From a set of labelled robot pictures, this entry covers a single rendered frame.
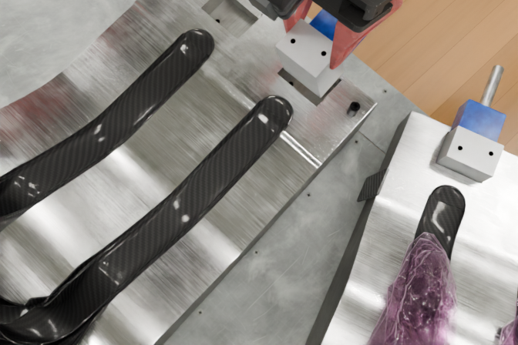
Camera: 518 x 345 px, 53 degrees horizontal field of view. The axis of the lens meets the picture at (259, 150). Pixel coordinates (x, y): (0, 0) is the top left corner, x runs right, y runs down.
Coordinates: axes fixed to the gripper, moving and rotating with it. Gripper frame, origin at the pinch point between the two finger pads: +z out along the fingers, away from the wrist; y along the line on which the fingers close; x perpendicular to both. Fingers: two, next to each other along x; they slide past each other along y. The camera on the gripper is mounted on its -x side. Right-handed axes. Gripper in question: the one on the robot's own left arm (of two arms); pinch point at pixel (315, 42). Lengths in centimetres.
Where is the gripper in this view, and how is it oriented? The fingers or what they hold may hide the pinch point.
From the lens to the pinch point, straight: 48.7
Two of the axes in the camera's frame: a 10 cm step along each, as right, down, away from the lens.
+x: 6.8, -5.3, 5.1
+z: -1.6, 5.7, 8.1
